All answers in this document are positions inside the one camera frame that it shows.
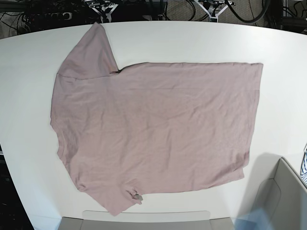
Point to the grey box at right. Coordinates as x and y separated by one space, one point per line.
284 198

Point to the striped cloth at right edge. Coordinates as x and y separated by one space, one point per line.
303 170

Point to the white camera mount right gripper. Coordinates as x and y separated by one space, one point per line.
104 8

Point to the grey box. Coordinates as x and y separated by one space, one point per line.
284 198
98 220

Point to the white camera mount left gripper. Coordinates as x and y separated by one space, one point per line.
212 8

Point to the blue blurred object bottom right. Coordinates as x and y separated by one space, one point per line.
257 219

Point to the grey box at bottom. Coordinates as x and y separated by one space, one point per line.
98 220

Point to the pink T-shirt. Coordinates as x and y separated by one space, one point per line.
150 127

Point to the white camera mount gripper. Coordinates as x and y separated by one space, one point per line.
104 8
212 8

